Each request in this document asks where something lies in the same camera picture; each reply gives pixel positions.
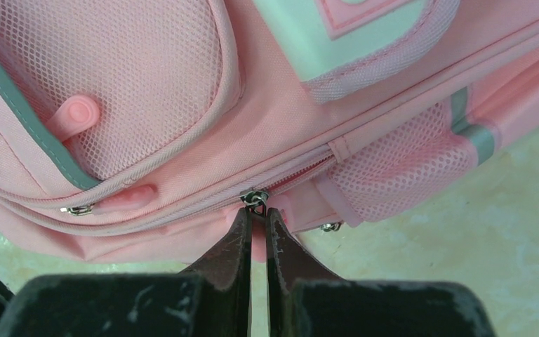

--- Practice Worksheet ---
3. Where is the pink student backpack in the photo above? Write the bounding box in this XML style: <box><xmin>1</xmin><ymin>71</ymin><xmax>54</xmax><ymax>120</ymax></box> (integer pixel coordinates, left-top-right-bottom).
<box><xmin>0</xmin><ymin>1</ymin><xmax>539</xmax><ymax>263</ymax></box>

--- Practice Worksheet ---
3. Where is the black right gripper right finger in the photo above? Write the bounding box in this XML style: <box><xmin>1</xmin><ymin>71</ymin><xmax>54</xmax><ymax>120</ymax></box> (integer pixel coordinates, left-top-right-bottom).
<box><xmin>265</xmin><ymin>209</ymin><xmax>495</xmax><ymax>336</ymax></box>

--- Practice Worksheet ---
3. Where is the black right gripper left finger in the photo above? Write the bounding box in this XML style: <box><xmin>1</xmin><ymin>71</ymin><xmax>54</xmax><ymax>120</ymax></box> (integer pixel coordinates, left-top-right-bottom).
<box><xmin>0</xmin><ymin>209</ymin><xmax>253</xmax><ymax>336</ymax></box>

